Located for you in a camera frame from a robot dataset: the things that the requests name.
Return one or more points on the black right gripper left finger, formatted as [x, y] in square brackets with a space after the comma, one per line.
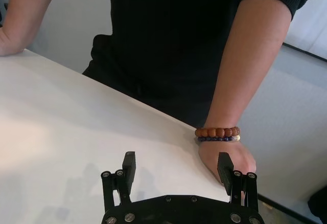
[129, 167]

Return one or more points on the white table top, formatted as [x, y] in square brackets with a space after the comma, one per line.
[76, 119]

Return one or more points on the black wall baseboard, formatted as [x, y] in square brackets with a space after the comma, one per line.
[281, 207]

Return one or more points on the person in black clothes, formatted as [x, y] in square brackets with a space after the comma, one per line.
[163, 106]

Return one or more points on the person's left forearm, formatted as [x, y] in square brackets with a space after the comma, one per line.
[242, 68]

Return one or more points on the person's right forearm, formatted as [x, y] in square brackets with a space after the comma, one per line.
[30, 6]

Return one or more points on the black shirt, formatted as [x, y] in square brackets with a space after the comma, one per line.
[178, 29]

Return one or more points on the person's right hand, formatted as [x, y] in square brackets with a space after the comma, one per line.
[9, 45]

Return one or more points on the person's left hand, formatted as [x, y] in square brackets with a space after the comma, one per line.
[242, 157]

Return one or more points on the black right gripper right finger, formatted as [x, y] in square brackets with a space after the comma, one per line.
[224, 173]

